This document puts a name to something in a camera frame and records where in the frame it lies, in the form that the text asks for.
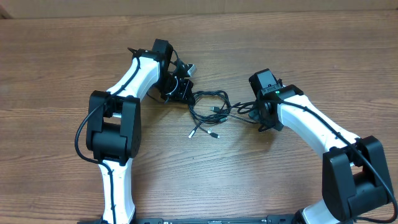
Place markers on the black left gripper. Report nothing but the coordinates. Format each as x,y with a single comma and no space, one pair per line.
185,92

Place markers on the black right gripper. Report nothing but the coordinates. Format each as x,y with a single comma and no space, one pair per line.
254,115

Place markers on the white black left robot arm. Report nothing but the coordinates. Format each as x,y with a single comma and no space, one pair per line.
113,123

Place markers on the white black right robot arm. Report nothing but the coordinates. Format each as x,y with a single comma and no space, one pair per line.
355,175

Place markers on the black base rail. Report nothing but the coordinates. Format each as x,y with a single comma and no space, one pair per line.
270,219

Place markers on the cardboard back wall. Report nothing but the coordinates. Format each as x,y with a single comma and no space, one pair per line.
37,9

